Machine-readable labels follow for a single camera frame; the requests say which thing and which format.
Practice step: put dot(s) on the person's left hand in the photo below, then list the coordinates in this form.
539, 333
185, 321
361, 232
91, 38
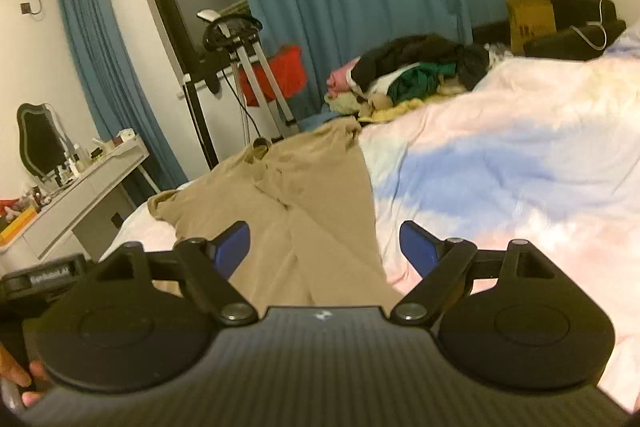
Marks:
22, 377

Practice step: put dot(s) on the silver exercise machine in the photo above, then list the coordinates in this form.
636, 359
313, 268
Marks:
260, 82

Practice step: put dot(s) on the small white box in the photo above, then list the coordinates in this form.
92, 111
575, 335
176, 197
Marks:
126, 135

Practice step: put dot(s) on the narrow blue curtain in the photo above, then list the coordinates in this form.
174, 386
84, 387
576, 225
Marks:
110, 72

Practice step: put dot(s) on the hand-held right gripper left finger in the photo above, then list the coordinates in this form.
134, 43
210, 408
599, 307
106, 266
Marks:
232, 243

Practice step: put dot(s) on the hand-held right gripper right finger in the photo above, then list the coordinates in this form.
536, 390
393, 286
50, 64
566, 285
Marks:
417, 243

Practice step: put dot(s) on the red cloth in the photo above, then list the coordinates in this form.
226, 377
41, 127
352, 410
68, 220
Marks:
287, 72

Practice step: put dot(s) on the yellow organizer tray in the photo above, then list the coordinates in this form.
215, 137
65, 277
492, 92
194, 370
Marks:
17, 224

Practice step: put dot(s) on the white dressing table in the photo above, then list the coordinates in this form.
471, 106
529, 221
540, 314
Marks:
85, 197

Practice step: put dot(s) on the wavy framed mirror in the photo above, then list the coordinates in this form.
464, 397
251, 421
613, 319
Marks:
40, 142

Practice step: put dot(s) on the brown paper bag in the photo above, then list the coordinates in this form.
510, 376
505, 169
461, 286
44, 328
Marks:
532, 24

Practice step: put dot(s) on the group of cosmetic bottles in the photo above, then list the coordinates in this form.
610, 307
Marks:
80, 164

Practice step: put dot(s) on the pile of clothes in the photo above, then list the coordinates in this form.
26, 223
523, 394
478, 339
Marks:
415, 62

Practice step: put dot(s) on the pastel tie-dye blanket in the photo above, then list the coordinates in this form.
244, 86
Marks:
500, 167

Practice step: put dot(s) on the black sofa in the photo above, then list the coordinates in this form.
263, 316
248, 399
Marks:
575, 9

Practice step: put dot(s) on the tan printed t-shirt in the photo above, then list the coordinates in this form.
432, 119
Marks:
310, 207

